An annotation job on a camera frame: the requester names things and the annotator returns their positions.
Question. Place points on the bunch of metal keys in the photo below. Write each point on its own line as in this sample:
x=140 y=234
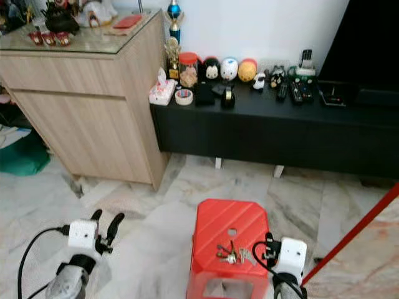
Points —
x=232 y=255

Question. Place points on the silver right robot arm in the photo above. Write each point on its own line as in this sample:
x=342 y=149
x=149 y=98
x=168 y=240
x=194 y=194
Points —
x=288 y=288

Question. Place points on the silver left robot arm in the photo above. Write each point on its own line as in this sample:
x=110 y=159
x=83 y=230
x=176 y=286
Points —
x=68 y=279

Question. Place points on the red plastic stool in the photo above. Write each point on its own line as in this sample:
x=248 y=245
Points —
x=230 y=218

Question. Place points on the long red pole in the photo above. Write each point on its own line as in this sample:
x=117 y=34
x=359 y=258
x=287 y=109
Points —
x=349 y=235

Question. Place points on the green bag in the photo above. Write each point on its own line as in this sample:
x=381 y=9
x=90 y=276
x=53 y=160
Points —
x=25 y=161

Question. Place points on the light wooden cabinet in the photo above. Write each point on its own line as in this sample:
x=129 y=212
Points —
x=87 y=118

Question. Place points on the black low tv console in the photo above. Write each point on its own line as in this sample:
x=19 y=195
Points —
x=274 y=131

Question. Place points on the white paper sheet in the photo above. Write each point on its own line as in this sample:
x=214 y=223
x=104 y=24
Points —
x=9 y=134

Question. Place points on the pink white tissue pack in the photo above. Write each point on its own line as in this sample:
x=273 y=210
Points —
x=162 y=91

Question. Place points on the black remote control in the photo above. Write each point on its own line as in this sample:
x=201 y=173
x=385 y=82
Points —
x=282 y=92
x=296 y=92

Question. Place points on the white tape roll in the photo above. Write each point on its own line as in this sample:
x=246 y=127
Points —
x=184 y=96

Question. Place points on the flat black tray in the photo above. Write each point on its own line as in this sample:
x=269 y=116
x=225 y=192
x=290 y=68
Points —
x=331 y=96

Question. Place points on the small panda figurine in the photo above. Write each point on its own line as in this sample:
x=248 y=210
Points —
x=259 y=81

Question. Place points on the black and white figurine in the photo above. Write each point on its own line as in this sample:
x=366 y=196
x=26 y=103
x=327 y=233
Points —
x=277 y=76

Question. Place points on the yellow round plush figurine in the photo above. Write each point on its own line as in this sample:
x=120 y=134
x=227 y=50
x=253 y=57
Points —
x=247 y=70

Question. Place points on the red lid snack jar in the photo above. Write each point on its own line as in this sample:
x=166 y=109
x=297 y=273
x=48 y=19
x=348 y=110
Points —
x=188 y=71

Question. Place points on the white round plush figurine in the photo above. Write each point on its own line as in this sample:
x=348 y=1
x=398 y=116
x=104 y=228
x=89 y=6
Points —
x=229 y=68

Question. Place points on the small gold trophy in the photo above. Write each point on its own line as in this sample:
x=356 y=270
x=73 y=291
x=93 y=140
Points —
x=172 y=57

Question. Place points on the black round plush figurine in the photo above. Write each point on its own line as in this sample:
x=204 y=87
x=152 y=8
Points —
x=211 y=68

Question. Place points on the red envelope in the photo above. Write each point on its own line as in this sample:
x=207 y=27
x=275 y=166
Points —
x=128 y=22

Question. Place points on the black pot with sticks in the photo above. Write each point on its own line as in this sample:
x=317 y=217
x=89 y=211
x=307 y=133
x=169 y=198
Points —
x=61 y=22

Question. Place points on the white ceramic figurine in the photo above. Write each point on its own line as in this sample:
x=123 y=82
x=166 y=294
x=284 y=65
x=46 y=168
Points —
x=97 y=12

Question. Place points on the blue ball trophy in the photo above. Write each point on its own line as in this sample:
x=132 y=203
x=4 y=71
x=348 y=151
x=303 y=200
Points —
x=174 y=11

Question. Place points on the black television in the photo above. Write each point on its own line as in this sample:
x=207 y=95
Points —
x=365 y=40

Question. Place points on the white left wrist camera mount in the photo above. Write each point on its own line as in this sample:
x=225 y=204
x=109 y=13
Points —
x=82 y=235

